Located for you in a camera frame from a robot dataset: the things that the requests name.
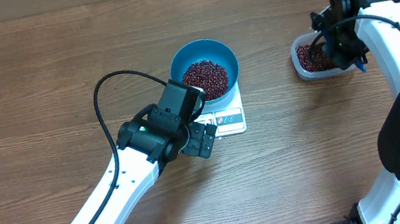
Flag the white digital kitchen scale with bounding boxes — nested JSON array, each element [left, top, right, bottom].
[[196, 83, 247, 137]]

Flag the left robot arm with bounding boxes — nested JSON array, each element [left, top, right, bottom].
[[71, 80, 217, 224]]

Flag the clear plastic food container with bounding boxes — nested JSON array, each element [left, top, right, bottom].
[[290, 32, 356, 81]]

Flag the teal metal bowl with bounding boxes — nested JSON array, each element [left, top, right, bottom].
[[170, 39, 240, 104]]

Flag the red beans in bowl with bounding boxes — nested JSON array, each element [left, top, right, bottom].
[[182, 60, 229, 101]]

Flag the blue plastic measuring scoop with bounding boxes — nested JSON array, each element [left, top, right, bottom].
[[354, 60, 366, 72]]

